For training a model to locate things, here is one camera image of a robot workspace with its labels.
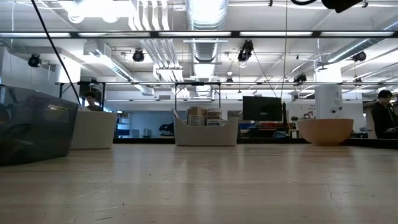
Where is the black background frame rig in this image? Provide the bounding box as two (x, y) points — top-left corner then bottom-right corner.
(55, 80), (398, 110)

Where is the white round pillar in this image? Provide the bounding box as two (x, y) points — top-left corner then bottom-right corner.
(314, 67), (344, 119)

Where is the salmon pink bowl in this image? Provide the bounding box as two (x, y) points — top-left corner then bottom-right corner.
(296, 118), (354, 147)

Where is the person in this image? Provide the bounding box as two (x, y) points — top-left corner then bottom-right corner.
(84, 91), (103, 113)
(371, 89), (398, 140)

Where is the white rectangular air duct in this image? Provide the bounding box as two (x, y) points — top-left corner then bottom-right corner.
(83, 39), (135, 82)

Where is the black computer monitor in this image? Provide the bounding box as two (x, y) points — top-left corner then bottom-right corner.
(242, 95), (283, 123)

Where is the silver round ventilation duct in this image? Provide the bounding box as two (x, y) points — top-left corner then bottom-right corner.
(326, 21), (398, 65)
(185, 0), (229, 99)

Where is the thin hanging cable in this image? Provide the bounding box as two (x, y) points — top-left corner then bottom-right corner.
(279, 0), (289, 99)

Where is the dark brown plastic tray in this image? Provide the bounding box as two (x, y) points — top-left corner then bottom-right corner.
(0, 85), (80, 167)

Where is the spice jar with white lid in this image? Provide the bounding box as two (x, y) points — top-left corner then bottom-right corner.
(205, 108), (223, 127)

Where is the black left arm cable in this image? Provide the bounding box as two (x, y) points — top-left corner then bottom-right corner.
(30, 0), (83, 108)

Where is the white plastic storage bin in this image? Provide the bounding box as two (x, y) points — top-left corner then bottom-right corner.
(173, 116), (240, 147)
(70, 110), (118, 151)

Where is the black overhead frame bar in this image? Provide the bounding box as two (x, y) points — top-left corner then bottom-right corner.
(0, 30), (398, 39)

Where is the spice jar with tan lid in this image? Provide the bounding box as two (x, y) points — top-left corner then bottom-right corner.
(186, 106), (207, 127)

